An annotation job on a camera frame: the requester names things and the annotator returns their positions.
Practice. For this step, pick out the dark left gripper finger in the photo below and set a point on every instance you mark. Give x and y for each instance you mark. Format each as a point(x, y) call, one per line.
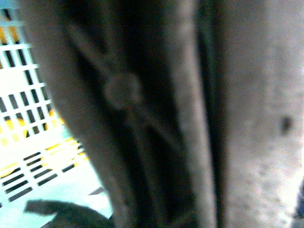
point(68, 214)

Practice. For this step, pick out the light blue plastic basket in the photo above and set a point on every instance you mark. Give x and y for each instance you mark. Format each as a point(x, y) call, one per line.
point(39, 158)

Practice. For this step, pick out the brown plastic basket handle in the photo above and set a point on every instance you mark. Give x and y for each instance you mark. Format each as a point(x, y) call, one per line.
point(191, 111)

